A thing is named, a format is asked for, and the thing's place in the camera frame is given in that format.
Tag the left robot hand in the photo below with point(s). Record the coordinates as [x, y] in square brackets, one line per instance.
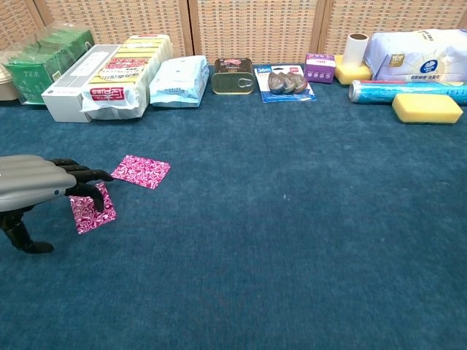
[33, 178]

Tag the pink patterned napkin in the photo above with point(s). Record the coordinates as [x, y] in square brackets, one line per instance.
[142, 171]
[89, 218]

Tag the white power strip box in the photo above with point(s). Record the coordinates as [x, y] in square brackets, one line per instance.
[63, 96]

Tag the beige lidded lunch box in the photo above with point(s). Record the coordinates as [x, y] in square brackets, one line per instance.
[7, 89]

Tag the clear box of green teabags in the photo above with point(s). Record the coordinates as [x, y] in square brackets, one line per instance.
[33, 78]

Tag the yellow sponge multipack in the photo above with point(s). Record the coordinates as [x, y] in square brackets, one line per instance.
[127, 65]

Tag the light blue wet wipes pack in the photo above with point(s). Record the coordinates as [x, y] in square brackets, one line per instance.
[178, 82]

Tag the black and gold meat tin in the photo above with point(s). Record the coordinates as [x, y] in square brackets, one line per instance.
[231, 82]

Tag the blue felt table cover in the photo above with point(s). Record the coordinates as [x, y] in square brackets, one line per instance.
[292, 237]

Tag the woven bamboo folding screen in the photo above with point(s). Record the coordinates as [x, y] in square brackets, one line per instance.
[255, 29]

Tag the blue correction tape blister pack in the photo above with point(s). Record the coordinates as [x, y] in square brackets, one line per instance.
[284, 84]

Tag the small purple box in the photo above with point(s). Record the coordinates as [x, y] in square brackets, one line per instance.
[319, 69]

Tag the yellow sponge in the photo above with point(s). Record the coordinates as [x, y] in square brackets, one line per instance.
[425, 107]
[350, 74]

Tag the white paper roll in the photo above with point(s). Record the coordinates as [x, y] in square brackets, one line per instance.
[355, 51]

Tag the blue cling wrap roll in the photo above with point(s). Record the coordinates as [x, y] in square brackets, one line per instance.
[376, 91]

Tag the white tissue pack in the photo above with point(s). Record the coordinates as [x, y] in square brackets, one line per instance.
[412, 54]

